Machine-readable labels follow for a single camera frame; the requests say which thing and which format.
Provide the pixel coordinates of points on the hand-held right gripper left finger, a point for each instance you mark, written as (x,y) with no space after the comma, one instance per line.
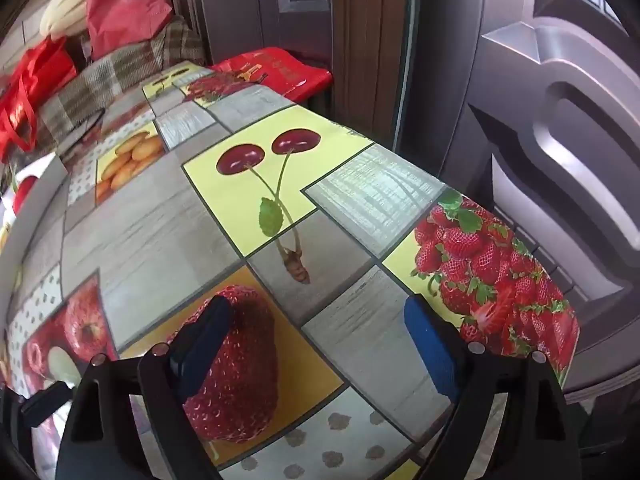
(205,340)

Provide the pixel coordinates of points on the white tray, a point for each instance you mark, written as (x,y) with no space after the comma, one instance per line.
(37,195)

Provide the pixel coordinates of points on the brown wooden door frame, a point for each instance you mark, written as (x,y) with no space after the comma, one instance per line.
(365,35)

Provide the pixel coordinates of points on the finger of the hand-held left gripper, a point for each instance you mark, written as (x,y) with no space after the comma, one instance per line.
(45,402)

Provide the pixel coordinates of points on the plaid cover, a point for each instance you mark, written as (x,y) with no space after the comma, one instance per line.
(130,60)

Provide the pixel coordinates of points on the large grey panelled door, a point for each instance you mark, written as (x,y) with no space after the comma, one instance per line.
(550,110)

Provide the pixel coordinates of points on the red tote bag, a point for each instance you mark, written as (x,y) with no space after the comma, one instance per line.
(35,80)

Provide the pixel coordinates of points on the white foam roll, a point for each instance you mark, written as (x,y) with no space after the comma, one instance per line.
(65,7)

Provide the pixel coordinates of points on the red plush ball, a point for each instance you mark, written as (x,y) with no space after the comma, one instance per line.
(24,192)

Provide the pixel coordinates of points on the red plastic bag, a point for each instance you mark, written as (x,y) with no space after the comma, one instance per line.
(125,10)

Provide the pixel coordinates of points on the glossy red bag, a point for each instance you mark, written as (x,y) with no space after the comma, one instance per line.
(280,67)

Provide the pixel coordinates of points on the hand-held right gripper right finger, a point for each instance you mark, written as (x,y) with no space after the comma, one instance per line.
(430,345)

